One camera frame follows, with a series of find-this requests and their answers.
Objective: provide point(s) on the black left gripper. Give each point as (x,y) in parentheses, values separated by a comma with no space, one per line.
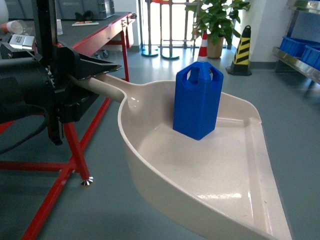
(67,106)

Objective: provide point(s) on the blue plastic part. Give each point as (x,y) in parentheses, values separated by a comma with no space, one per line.
(198,89)

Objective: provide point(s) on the beige plastic dustpan tray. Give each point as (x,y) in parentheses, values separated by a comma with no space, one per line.
(221,187)

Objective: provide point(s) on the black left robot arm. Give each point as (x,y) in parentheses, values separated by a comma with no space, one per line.
(40,83)

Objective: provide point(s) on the stainless steel shelf rack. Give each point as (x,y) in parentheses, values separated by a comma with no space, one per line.
(291,65)

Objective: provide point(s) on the white paper cup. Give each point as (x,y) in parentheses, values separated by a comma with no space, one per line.
(59,27)

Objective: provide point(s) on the red white traffic cone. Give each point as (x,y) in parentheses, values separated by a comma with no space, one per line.
(202,54)

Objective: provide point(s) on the green potted plant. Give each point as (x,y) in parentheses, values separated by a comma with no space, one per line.
(216,18)

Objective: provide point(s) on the yellow black striped bollard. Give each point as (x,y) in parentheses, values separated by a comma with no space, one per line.
(240,62)

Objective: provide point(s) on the blue plastic bin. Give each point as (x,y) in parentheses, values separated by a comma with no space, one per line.
(296,46)
(311,56)

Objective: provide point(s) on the red frame work table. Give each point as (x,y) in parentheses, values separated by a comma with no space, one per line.
(85,40)

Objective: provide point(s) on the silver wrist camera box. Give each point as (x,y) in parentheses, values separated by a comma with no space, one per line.
(22,42)

